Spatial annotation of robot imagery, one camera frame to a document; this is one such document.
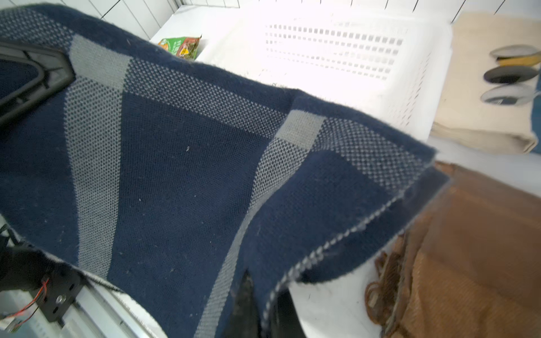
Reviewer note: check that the brown plaid scarf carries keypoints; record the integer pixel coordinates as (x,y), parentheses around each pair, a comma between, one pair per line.
(469,266)

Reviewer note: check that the white plastic basket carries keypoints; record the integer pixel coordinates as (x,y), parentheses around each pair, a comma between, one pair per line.
(388,65)

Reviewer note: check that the aluminium mounting rail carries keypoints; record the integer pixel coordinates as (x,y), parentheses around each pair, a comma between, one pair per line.
(92,311)

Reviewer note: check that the green snack packet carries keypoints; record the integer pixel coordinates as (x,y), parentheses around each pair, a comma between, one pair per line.
(182,47)

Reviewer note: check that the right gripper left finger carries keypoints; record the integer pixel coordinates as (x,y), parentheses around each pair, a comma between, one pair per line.
(30,75)

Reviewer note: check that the navy grey striped scarf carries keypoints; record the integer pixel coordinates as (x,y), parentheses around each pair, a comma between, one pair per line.
(170,179)

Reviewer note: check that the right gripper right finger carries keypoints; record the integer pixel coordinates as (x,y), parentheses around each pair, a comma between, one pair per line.
(244,320)

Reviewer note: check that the black handled spoon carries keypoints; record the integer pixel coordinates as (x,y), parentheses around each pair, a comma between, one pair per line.
(513,70)

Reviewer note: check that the beige folded cloth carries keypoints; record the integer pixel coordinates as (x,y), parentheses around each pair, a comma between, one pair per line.
(461,115)

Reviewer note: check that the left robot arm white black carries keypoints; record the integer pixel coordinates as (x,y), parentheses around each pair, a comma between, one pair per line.
(22,266)

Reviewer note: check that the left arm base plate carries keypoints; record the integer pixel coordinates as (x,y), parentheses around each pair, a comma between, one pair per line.
(63,284)

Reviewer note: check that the teal tray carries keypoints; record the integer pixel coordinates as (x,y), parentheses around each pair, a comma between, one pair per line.
(536,118)

